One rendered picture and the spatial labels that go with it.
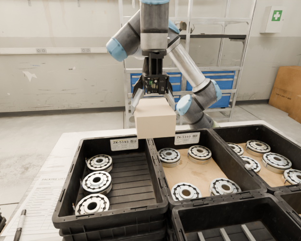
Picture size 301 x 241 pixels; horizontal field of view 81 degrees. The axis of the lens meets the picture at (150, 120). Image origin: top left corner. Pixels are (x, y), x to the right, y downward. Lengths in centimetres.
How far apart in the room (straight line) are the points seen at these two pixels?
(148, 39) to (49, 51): 301
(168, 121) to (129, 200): 31
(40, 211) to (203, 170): 68
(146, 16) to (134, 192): 56
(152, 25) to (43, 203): 80
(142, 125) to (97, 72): 287
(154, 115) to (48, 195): 63
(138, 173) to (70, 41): 288
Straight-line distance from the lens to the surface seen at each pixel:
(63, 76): 350
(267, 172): 90
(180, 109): 103
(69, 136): 138
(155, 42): 50
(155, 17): 50
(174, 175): 75
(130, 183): 72
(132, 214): 52
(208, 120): 114
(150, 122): 53
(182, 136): 86
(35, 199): 97
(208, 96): 103
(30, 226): 88
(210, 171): 80
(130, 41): 61
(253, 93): 436
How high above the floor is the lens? 134
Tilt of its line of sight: 26 degrees down
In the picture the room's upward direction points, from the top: straight up
